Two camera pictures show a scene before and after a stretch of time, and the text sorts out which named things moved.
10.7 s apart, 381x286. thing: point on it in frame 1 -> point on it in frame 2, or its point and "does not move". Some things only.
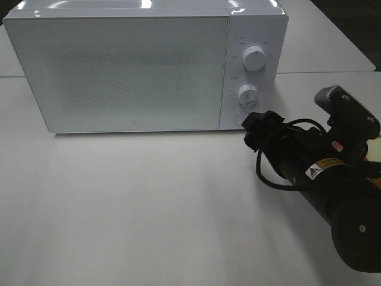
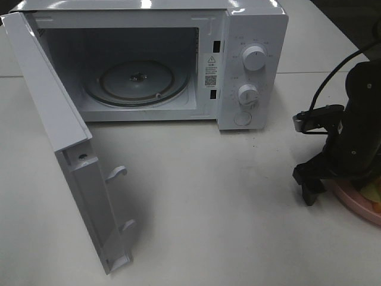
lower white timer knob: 247,94 does not move
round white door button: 239,118 does not move
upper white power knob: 253,58 does not move
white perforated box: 117,74 -> 62,123
